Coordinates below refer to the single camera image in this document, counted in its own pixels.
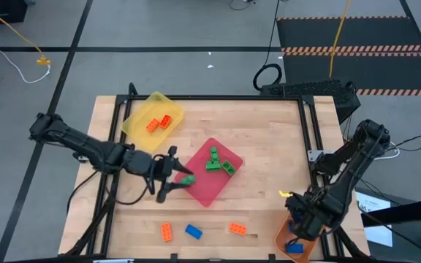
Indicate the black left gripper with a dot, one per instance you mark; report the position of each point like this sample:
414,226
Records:
155,168

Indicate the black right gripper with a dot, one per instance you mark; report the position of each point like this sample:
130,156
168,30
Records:
313,219

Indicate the green toy brick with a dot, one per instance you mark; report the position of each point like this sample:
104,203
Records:
228,167
188,179
214,153
213,166

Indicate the orange toy brick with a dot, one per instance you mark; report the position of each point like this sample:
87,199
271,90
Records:
165,121
152,125
166,232
238,228

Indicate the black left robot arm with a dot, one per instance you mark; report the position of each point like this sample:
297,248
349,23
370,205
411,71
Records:
86,148

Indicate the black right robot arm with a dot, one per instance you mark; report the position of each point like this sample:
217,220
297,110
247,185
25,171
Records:
356,164

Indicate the pink translucent plastic bin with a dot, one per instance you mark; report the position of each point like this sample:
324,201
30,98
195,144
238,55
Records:
203,191

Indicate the orange plastic bin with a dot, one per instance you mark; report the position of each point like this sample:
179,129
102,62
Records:
280,241

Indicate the yellow block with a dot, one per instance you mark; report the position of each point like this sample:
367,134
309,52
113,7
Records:
137,136

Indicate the white paper sheet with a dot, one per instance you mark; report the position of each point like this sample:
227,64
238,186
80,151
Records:
378,233

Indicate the black metal stand bar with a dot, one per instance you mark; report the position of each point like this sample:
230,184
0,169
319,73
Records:
402,213

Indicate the black hazard-striped floor mat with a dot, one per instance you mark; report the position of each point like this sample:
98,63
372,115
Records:
360,33

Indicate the black aluminium table frame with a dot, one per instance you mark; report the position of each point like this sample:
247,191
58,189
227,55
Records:
210,98

